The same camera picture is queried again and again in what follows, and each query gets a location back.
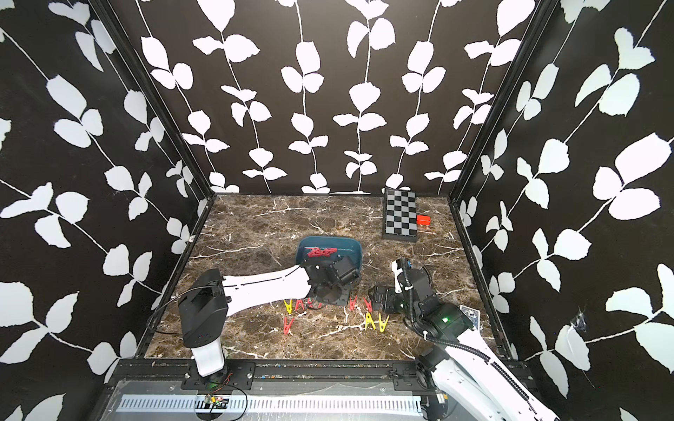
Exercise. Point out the teal plastic storage box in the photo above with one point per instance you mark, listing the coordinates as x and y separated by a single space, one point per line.
330 246

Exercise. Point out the black front mounting rail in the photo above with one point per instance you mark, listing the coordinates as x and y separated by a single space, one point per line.
244 374

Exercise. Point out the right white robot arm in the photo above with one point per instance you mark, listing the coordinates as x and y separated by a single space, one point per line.
460 363

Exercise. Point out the small red block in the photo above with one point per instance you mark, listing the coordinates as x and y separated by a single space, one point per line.
423 220

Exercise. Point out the small circuit board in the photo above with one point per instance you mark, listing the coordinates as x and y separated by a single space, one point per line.
213 403

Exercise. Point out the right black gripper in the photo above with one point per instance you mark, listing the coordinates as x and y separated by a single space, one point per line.
382 296

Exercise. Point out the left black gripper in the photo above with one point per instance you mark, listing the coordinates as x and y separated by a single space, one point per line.
345 299

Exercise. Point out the black white checkerboard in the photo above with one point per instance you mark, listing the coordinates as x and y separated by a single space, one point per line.
400 215

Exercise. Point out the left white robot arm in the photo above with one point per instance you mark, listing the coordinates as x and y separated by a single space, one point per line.
204 307

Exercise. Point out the white perforated rail strip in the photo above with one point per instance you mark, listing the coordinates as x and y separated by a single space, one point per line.
392 405

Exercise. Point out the yellow clothespin second row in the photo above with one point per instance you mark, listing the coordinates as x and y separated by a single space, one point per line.
382 323
369 322

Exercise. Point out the red clothespin second row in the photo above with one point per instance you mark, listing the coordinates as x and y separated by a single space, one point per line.
288 322

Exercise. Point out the blue playing card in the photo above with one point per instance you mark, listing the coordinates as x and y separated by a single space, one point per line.
472 314

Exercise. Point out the red clothespin flat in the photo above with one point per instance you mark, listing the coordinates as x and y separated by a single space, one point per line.
320 252

